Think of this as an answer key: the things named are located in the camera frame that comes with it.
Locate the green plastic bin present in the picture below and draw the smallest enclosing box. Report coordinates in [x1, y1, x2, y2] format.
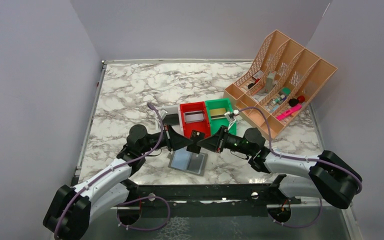
[204, 98, 233, 135]

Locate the grey box in organizer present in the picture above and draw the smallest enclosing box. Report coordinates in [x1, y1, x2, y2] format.
[263, 70, 277, 94]

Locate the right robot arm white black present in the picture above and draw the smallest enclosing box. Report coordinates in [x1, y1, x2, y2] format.
[197, 126, 362, 209]

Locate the silver card with stripe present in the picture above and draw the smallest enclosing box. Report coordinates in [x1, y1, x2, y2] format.
[183, 111, 205, 124]

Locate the gold card with stripe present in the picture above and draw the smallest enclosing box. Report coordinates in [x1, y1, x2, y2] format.
[209, 108, 227, 120]

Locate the red white small box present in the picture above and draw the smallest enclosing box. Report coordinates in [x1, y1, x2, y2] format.
[252, 70, 264, 81]

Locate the black mounting rail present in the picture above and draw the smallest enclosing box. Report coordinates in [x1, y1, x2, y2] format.
[104, 180, 302, 220]

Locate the peach desk organizer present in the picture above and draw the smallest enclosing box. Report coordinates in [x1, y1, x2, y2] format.
[223, 30, 338, 138]

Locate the red plastic bin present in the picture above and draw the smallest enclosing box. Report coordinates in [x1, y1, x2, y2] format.
[179, 101, 211, 138]

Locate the pink highlighter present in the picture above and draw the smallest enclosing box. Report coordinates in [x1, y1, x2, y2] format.
[276, 104, 302, 121]

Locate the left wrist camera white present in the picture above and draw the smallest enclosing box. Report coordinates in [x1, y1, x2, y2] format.
[159, 109, 168, 123]

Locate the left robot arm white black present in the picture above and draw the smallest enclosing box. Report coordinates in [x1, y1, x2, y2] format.
[43, 124, 194, 240]

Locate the black card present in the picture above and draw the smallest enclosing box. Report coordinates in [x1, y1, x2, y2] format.
[163, 113, 180, 126]
[186, 130, 206, 154]

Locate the green capped glue stick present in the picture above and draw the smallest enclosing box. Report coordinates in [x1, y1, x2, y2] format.
[274, 87, 291, 104]

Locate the white plastic bin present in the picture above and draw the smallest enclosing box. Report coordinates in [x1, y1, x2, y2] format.
[156, 105, 184, 135]

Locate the grey card holder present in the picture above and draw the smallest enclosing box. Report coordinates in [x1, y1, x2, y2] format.
[168, 148, 208, 176]

